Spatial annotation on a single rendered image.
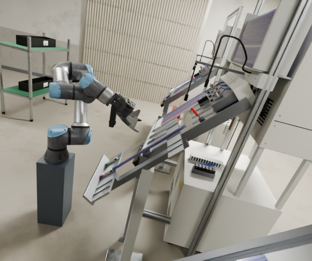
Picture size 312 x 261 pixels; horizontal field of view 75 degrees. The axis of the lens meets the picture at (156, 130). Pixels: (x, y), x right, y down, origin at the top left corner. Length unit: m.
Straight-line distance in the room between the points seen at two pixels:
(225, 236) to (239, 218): 0.19
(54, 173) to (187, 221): 0.96
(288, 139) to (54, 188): 1.47
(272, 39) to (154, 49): 3.82
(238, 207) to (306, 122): 0.65
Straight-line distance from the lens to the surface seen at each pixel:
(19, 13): 5.66
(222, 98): 1.20
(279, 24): 1.15
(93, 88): 0.98
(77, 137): 1.40
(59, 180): 1.52
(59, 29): 5.29
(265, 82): 1.13
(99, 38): 4.95
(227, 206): 1.49
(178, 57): 4.81
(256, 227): 1.64
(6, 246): 1.80
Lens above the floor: 1.42
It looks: 24 degrees down
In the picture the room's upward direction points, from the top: 14 degrees clockwise
